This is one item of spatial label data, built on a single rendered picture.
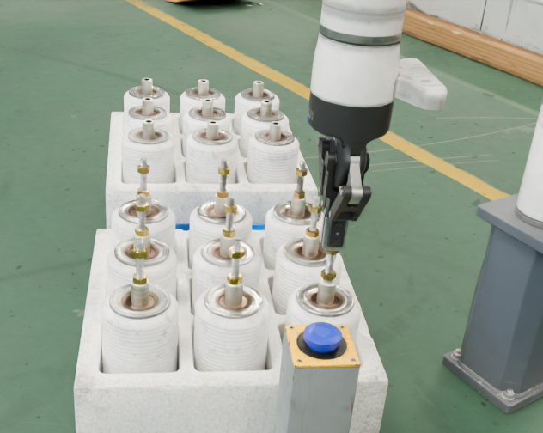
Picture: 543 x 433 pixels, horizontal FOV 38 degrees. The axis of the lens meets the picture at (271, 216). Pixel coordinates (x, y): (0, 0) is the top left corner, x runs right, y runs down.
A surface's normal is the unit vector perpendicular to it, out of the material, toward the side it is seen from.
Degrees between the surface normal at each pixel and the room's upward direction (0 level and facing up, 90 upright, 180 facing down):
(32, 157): 0
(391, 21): 90
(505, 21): 90
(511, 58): 90
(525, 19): 90
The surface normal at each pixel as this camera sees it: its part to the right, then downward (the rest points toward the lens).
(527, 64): -0.83, 0.21
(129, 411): 0.12, 0.48
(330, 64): -0.63, 0.22
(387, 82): 0.67, 0.40
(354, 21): -0.27, 0.43
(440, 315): 0.07, -0.88
